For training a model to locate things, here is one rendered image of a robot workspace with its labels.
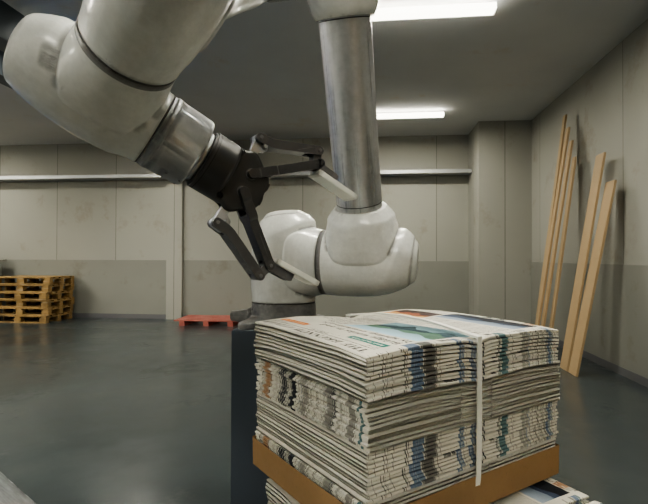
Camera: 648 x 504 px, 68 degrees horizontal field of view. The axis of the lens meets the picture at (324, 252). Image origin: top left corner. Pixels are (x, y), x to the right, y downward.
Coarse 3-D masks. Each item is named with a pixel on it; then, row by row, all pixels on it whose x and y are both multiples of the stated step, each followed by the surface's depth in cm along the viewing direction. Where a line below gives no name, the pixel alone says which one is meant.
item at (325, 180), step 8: (312, 176) 66; (320, 176) 65; (328, 176) 65; (320, 184) 68; (328, 184) 67; (336, 184) 66; (336, 192) 68; (344, 192) 67; (352, 192) 67; (344, 200) 70
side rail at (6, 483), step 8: (0, 472) 80; (0, 480) 77; (8, 480) 77; (0, 488) 75; (8, 488) 75; (16, 488) 75; (0, 496) 72; (8, 496) 72; (16, 496) 72; (24, 496) 72
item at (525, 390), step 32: (416, 320) 79; (448, 320) 78; (480, 320) 78; (512, 352) 66; (544, 352) 70; (512, 384) 66; (544, 384) 70; (512, 416) 67; (544, 416) 71; (512, 448) 67; (544, 448) 71
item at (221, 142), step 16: (224, 144) 56; (208, 160) 55; (224, 160) 56; (240, 160) 59; (256, 160) 60; (192, 176) 56; (208, 176) 55; (224, 176) 56; (240, 176) 59; (208, 192) 57; (224, 192) 58; (256, 192) 60; (224, 208) 59; (240, 208) 59
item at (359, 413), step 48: (288, 336) 66; (336, 336) 62; (384, 336) 62; (432, 336) 63; (288, 384) 67; (336, 384) 56; (384, 384) 53; (432, 384) 57; (288, 432) 67; (336, 432) 58; (384, 432) 54; (432, 432) 58; (336, 480) 57; (384, 480) 54; (432, 480) 58
